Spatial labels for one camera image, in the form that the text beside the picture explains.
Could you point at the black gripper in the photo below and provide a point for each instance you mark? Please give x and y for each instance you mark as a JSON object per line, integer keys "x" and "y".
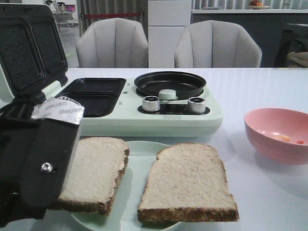
{"x": 25, "y": 191}

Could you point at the bread slice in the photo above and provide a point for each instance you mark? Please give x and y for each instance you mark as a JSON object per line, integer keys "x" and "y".
{"x": 188, "y": 183}
{"x": 98, "y": 167}

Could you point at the mint green breakfast maker lid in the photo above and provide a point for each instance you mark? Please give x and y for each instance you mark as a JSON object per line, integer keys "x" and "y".
{"x": 32, "y": 58}

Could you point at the pink bowl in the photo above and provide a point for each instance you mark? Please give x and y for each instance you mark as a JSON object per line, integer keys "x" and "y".
{"x": 263, "y": 125}

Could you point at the mint green breakfast maker base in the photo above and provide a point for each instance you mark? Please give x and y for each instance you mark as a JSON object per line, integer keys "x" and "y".
{"x": 113, "y": 108}

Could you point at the mint green plate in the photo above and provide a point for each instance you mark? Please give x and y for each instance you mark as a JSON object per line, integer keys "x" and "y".
{"x": 123, "y": 216}

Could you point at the left silver control knob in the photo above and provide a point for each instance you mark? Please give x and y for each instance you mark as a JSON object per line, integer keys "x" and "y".
{"x": 151, "y": 104}

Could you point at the silver control knob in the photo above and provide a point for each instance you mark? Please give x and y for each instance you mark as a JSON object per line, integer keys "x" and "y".
{"x": 151, "y": 104}
{"x": 196, "y": 105}

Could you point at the left grey upholstered chair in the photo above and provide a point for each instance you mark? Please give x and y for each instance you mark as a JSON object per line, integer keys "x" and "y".
{"x": 113, "y": 43}

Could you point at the grey upholstered chair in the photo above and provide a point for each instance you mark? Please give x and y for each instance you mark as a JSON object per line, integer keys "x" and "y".
{"x": 113, "y": 43}
{"x": 216, "y": 44}

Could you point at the black round frying pan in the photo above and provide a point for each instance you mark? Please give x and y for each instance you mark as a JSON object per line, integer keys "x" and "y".
{"x": 185, "y": 84}

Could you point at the right silver control knob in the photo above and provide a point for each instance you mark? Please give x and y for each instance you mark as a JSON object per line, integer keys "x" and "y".
{"x": 196, "y": 105}

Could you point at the white refrigerator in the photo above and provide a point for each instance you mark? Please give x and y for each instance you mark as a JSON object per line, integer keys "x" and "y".
{"x": 166, "y": 20}

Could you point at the right grey upholstered chair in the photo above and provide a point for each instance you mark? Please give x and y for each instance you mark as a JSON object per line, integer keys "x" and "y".
{"x": 216, "y": 44}

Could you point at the fruit plate on counter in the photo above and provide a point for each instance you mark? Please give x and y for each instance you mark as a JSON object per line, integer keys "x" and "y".
{"x": 256, "y": 5}

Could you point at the beige cushion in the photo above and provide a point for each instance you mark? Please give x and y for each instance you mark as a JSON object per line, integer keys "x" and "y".
{"x": 298, "y": 60}

